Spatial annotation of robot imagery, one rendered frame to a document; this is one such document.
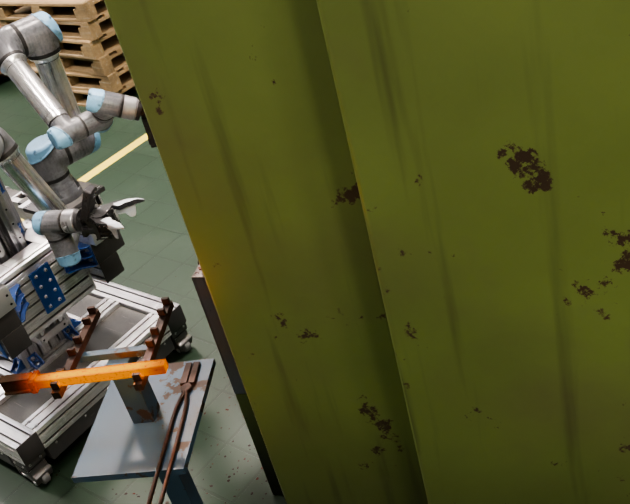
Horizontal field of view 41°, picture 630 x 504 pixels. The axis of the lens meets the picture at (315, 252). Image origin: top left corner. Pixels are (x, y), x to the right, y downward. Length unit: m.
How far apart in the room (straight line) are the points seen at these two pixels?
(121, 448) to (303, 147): 0.99
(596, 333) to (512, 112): 0.50
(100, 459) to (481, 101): 1.36
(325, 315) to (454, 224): 0.47
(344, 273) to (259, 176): 0.29
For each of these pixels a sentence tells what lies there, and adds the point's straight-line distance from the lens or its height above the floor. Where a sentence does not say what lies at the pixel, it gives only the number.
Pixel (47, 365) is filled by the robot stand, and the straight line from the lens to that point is 3.53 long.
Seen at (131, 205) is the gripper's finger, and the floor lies 0.99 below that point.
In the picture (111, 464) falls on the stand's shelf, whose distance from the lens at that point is 2.27.
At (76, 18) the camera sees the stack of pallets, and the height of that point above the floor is 0.67.
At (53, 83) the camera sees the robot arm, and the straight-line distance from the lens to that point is 3.12.
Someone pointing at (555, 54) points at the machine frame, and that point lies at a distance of 1.43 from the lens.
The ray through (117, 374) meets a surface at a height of 0.94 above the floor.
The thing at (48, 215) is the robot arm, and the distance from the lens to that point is 2.73.
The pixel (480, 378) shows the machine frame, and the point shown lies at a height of 0.90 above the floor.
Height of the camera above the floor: 2.17
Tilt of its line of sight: 33 degrees down
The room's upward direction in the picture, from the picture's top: 15 degrees counter-clockwise
